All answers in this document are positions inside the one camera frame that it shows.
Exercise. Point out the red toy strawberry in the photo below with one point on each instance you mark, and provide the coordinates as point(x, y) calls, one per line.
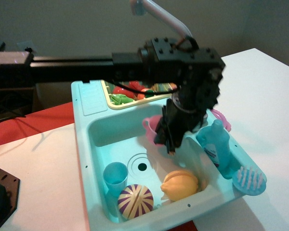
point(136, 85)

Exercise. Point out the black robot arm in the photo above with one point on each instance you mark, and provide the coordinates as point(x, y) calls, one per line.
point(195, 71)

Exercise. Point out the orange toy fruit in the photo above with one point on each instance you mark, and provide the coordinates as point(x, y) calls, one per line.
point(146, 93)

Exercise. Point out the yellow toy lemon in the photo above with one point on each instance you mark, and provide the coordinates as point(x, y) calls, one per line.
point(179, 184)

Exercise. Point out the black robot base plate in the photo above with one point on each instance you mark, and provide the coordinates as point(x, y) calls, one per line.
point(9, 193)

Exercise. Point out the blue dish soap bottle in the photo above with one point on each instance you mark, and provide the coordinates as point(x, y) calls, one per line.
point(214, 139)

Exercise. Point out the pink toy utensil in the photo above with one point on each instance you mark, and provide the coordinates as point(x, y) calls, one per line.
point(220, 116)

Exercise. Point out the yellow dish rack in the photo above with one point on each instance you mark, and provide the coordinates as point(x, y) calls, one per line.
point(161, 90)

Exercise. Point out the teal toy sink unit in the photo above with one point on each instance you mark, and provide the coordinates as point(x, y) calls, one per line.
point(105, 135)

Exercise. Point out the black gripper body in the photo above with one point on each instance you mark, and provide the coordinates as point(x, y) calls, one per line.
point(178, 120)

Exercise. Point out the teal plastic cup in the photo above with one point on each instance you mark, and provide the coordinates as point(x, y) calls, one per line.
point(115, 176)

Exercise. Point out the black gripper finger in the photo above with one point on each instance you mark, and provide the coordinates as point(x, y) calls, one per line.
point(162, 134)
point(173, 141)

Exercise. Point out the red cloth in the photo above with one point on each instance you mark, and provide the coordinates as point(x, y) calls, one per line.
point(35, 123)

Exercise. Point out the grey toy faucet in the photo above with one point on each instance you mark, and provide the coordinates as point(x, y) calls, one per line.
point(159, 14)

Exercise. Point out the purple yellow striped toy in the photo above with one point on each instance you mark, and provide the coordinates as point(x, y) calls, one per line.
point(135, 200)

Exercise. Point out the red toy tomato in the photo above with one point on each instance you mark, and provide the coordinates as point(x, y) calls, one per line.
point(120, 90)

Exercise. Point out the green toy vegetable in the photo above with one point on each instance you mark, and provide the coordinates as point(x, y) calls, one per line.
point(119, 99)

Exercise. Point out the pink plastic cup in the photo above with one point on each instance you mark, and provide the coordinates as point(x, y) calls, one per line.
point(150, 125)

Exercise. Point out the white wall outlet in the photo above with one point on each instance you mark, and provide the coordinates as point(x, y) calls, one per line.
point(27, 45)

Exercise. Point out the blue scrub brush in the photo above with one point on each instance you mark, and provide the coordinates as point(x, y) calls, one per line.
point(249, 181)

